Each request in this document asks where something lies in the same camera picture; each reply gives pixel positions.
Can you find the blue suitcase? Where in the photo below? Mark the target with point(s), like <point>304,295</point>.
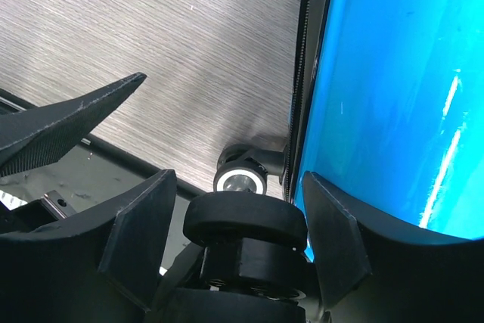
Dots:
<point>388,107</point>

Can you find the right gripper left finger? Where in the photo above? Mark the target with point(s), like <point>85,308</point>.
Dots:
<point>99,265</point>

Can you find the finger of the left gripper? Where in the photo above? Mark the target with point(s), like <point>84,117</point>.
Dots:
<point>43,135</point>

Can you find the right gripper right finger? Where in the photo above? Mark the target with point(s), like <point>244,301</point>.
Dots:
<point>373,267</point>

